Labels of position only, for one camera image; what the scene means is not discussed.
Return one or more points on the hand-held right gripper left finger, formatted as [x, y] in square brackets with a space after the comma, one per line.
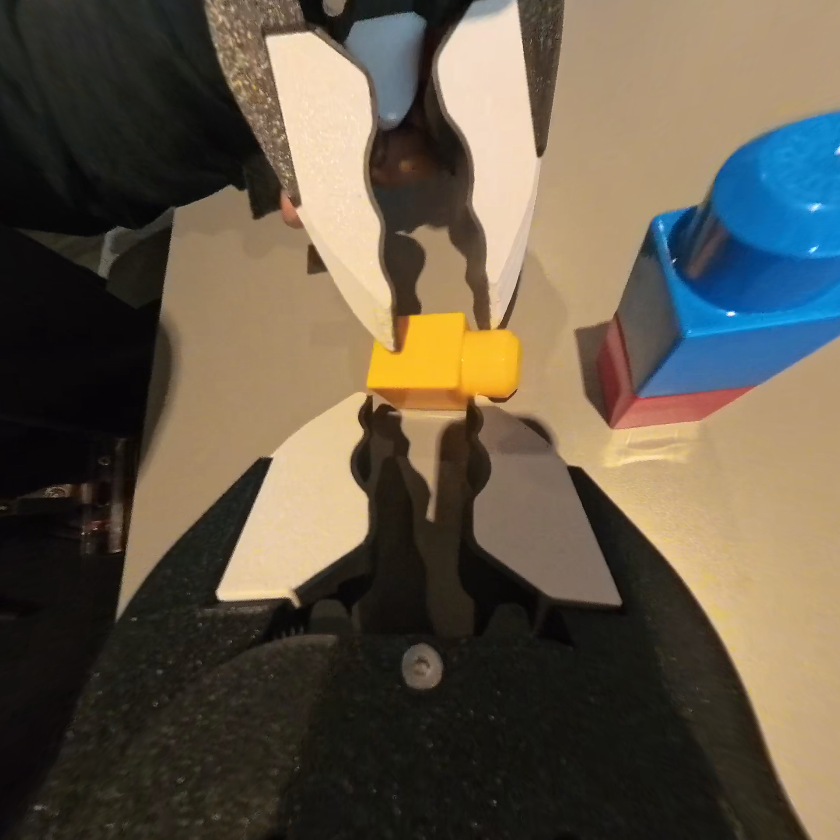
[295, 512]

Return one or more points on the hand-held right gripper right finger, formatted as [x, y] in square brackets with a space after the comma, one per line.
[538, 525]

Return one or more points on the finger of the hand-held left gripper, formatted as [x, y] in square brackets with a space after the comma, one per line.
[321, 164]
[499, 131]

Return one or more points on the red mega block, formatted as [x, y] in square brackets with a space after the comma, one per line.
[656, 407]

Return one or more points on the yellow mega block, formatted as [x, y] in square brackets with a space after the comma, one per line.
[426, 361]

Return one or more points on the blue mega block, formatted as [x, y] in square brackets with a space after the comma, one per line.
[754, 262]

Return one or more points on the person's left forearm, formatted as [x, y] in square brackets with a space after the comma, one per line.
[118, 98]

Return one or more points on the person's left hand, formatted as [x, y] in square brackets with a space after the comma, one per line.
[407, 161]

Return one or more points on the person's black pants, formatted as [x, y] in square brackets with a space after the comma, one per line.
[65, 341]

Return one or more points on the metal chair frame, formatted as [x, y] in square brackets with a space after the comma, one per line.
[92, 499]

